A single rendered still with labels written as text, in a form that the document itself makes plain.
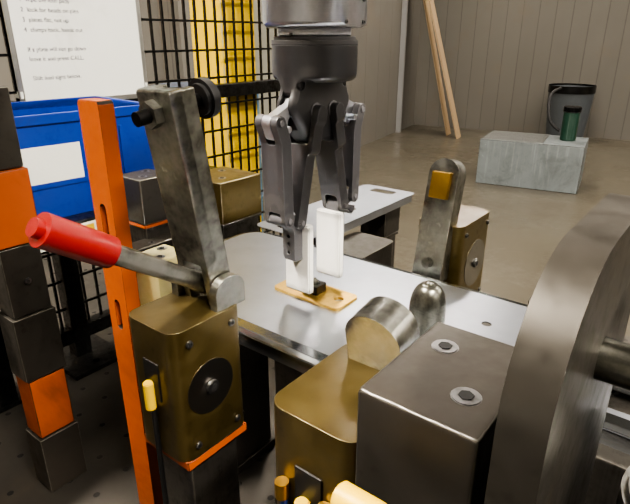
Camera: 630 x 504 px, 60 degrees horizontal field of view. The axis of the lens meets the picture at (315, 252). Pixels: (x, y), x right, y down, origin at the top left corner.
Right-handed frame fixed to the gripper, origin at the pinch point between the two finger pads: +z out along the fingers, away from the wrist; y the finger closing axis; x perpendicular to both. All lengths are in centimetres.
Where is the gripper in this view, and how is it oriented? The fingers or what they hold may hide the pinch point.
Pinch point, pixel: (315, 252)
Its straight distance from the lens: 54.5
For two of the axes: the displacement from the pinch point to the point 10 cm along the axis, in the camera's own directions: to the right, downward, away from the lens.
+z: 0.0, 9.3, 3.7
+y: 6.2, -2.9, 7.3
